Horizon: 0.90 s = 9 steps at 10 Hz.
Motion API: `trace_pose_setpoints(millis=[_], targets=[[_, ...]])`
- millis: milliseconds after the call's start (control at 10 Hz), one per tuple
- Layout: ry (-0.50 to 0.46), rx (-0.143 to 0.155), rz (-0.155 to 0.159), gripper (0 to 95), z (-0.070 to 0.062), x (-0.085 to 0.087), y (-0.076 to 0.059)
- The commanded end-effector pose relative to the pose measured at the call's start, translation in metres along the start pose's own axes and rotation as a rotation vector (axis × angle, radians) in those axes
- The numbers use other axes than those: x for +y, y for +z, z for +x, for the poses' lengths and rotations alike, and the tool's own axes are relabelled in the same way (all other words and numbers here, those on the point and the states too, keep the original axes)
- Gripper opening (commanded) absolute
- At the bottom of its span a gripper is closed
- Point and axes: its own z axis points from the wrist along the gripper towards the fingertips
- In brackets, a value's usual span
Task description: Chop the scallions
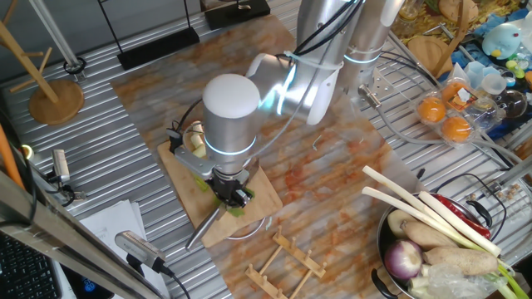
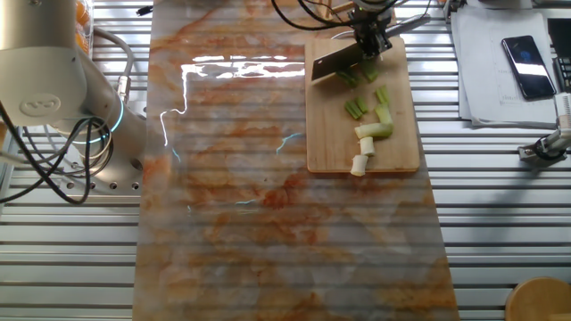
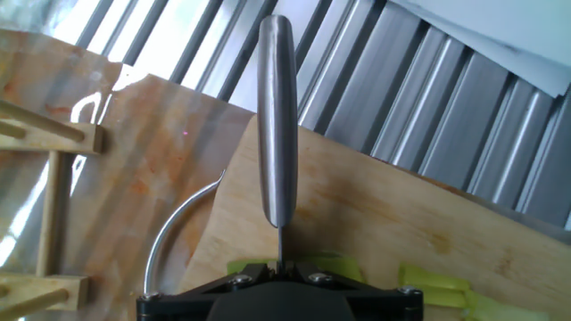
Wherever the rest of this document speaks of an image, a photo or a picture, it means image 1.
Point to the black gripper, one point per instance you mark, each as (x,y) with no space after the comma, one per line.
(229,180)

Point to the steel kitchen cleaver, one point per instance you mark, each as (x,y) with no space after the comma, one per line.
(199,232)

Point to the green scallion leaf piece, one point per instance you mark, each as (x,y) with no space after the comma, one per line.
(249,192)

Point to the wooden cutting board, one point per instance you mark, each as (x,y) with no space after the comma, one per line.
(266,199)

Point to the short pale green scallion piece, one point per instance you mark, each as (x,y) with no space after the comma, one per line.
(201,183)

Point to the orange marble pattern mat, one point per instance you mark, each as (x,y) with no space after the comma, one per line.
(311,187)

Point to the wooden knife rack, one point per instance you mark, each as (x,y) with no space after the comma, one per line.
(299,251)

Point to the white paper stack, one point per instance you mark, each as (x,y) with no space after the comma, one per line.
(112,220)

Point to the black cooking pot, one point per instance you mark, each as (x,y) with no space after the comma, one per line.
(384,245)

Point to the pale potato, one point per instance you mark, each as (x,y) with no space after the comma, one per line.
(397,222)

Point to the black stand base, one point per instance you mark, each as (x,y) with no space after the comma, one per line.
(158,47)
(232,14)

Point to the metal clamp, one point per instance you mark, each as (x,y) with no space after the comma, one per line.
(61,166)

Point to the red onion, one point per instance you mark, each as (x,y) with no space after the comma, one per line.
(402,259)

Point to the brown yam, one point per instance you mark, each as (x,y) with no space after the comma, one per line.
(461,261)
(424,236)

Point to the round wooden disc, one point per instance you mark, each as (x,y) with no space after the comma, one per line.
(56,104)

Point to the round orange fruit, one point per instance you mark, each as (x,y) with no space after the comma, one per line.
(431,110)
(449,91)
(456,129)

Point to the black keyboard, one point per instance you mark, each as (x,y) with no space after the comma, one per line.
(25,274)

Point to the red chili pepper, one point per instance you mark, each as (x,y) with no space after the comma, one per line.
(457,207)

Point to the orange tube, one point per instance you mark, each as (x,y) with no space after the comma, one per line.
(8,158)

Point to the clear plastic bag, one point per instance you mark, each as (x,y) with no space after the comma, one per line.
(453,284)

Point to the silver tripod pole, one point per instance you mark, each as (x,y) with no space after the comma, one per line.
(56,33)

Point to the wooden round base stand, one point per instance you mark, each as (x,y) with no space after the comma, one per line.
(428,52)

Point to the blue cloth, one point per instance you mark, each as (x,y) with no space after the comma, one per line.
(463,58)

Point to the translucent blue plastic cup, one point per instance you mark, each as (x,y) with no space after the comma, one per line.
(476,72)

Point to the translucent white plastic cup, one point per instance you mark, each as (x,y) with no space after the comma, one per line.
(494,84)

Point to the clear glass goblet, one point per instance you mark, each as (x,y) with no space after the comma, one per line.
(513,104)

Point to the blue plush toy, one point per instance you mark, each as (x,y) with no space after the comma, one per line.
(500,41)

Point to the ribbed grey camera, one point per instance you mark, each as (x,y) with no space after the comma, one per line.
(139,249)

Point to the aluminium frame bar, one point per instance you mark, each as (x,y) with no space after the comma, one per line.
(62,245)

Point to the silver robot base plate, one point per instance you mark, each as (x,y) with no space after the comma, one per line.
(384,83)

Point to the aluminium profile rail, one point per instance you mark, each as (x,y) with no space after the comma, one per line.
(515,172)

